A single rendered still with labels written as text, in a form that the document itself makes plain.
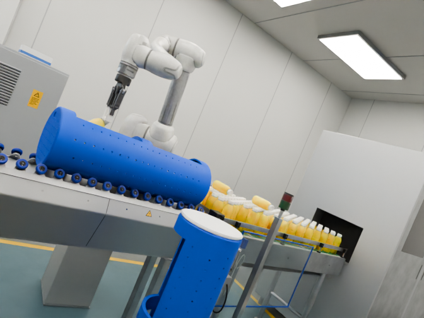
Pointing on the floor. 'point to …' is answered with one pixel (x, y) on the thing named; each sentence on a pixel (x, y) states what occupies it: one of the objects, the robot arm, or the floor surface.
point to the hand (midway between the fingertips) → (108, 115)
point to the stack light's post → (257, 267)
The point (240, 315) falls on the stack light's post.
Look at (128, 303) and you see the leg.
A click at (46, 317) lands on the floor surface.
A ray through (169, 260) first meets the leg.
